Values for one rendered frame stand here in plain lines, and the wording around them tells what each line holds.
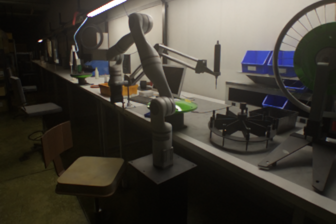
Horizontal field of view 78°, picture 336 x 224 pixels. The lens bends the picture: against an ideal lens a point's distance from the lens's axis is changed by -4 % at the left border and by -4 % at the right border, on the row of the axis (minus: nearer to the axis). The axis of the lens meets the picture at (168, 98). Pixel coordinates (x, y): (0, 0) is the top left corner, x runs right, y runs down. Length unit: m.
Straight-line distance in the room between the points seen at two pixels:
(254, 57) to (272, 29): 0.26
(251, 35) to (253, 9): 0.22
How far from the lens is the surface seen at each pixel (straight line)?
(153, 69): 0.98
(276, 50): 1.24
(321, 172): 0.98
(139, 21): 1.06
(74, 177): 1.53
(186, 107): 1.25
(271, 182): 0.92
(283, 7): 1.92
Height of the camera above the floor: 1.38
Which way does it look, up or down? 12 degrees down
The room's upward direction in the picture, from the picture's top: straight up
